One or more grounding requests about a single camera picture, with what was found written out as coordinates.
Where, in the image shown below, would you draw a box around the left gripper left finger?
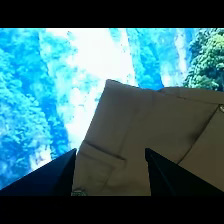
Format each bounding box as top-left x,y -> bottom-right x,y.
0,148 -> 78,197

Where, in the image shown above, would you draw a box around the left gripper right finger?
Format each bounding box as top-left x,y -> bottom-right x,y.
144,147 -> 224,197

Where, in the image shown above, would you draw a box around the beige pants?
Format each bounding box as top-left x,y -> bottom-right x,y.
71,78 -> 224,197

